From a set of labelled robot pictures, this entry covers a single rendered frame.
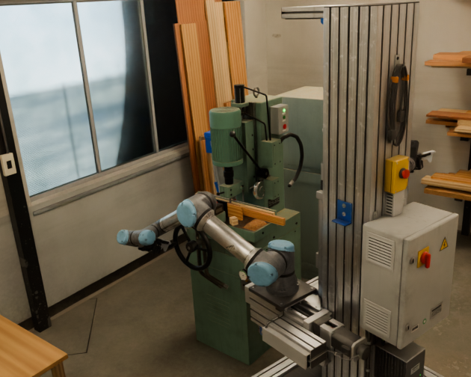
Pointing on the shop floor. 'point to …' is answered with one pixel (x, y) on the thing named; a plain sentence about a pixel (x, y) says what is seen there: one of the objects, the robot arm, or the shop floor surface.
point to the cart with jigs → (18, 351)
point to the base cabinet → (230, 305)
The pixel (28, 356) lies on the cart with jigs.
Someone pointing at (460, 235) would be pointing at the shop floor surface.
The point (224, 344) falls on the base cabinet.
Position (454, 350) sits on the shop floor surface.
